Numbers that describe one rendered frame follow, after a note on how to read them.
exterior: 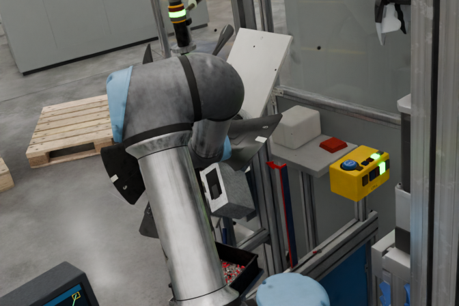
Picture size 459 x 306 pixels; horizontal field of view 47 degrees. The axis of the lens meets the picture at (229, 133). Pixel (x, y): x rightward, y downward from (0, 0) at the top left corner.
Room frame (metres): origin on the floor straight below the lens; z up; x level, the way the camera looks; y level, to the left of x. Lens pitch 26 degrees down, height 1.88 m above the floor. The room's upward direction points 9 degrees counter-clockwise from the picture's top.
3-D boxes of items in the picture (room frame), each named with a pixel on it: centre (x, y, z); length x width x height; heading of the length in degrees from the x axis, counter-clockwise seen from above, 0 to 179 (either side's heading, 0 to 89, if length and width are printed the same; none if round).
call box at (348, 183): (1.35, -0.36, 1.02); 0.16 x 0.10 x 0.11; 127
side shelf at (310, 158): (1.88, -0.28, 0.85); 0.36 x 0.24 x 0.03; 37
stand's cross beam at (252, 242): (1.70, -0.01, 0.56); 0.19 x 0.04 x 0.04; 127
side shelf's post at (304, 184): (1.88, -0.28, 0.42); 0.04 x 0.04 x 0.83; 37
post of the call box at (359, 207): (1.35, -0.36, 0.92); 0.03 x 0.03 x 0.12; 37
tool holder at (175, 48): (1.47, 0.08, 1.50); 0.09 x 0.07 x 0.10; 162
